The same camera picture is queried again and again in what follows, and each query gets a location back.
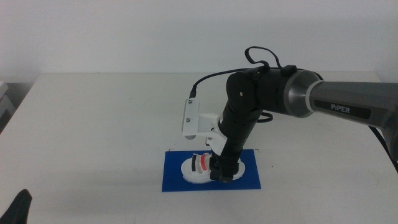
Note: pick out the blue rectangular mat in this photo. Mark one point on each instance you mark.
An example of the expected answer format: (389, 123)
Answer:
(174, 177)

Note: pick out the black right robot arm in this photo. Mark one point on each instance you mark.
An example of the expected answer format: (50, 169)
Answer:
(342, 102)

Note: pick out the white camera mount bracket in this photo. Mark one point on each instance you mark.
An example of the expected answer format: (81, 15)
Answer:
(208, 124)

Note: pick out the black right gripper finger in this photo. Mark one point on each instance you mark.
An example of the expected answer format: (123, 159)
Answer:
(214, 169)
(227, 173)

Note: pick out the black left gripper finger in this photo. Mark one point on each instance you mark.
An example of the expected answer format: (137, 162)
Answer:
(18, 208)

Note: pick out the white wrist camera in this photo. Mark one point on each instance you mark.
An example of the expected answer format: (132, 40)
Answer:
(191, 118)

